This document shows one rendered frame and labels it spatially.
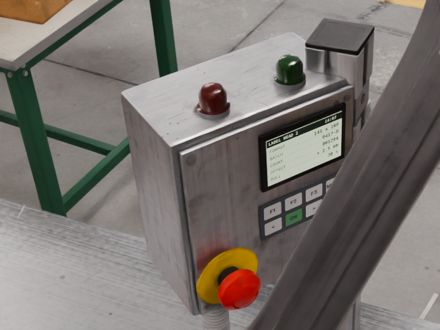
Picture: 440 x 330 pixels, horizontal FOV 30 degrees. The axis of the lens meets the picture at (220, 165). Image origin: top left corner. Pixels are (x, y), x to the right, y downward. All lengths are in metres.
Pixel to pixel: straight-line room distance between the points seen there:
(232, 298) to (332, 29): 0.24
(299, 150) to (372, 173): 0.20
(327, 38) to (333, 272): 0.24
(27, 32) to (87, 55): 1.44
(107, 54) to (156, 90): 3.06
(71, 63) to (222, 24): 0.72
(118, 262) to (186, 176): 0.84
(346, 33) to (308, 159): 0.11
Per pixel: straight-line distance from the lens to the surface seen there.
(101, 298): 1.40
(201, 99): 0.62
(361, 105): 0.70
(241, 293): 0.69
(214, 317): 0.89
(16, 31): 2.33
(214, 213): 0.66
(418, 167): 0.47
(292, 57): 0.65
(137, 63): 3.62
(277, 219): 0.70
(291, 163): 0.67
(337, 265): 0.49
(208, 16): 3.93
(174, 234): 0.68
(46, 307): 1.41
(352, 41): 0.67
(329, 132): 0.67
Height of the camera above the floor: 1.83
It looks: 38 degrees down
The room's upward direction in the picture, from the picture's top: 5 degrees counter-clockwise
